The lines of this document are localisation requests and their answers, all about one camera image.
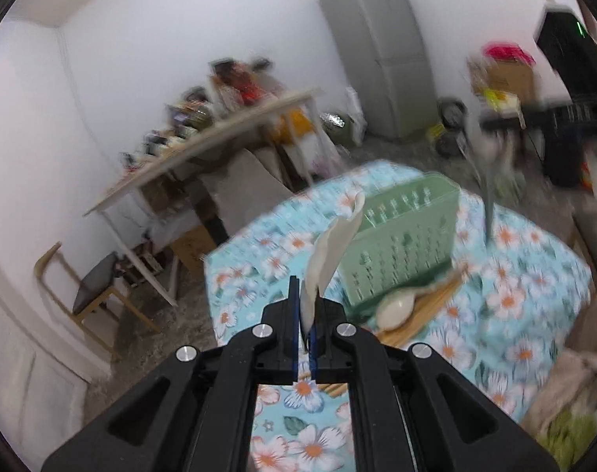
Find yellow plastic bag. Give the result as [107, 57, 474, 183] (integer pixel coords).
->
[276, 108, 313, 141]

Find cream rice paddle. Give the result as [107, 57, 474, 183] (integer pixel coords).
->
[376, 275, 459, 333]

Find wooden table with white legs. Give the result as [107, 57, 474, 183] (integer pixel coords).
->
[84, 87, 326, 308]

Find black rice cooker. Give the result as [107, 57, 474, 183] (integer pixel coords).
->
[433, 97, 471, 158]

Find white soup spoon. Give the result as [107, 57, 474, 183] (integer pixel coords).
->
[301, 191, 367, 350]

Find small cardboard box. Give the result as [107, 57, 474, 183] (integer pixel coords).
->
[171, 226, 219, 281]

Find red sauce bottle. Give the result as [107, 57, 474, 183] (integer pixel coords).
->
[232, 66, 261, 105]

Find floral tablecloth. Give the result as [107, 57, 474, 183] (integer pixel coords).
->
[203, 159, 596, 472]

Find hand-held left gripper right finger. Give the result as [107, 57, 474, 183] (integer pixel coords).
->
[308, 292, 560, 472]

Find green utensil holder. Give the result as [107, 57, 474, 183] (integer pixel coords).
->
[336, 171, 462, 313]

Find pink cloth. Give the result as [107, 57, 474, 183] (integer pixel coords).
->
[482, 43, 536, 66]

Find bunch of wooden chopsticks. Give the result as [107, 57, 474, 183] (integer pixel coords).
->
[298, 268, 471, 399]

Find wooden chair with black seat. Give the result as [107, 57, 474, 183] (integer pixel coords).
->
[34, 242, 162, 360]

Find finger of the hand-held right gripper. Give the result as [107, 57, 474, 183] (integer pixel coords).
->
[480, 101, 597, 133]

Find grey refrigerator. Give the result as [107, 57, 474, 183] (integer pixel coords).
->
[315, 0, 439, 139]

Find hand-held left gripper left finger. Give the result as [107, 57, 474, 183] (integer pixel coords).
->
[40, 275, 301, 472]

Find large cardboard box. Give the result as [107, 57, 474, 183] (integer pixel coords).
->
[468, 56, 535, 104]

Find beige sack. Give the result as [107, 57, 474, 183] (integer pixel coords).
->
[200, 150, 292, 232]

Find glass pickle jar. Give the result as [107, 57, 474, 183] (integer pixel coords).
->
[183, 103, 213, 129]

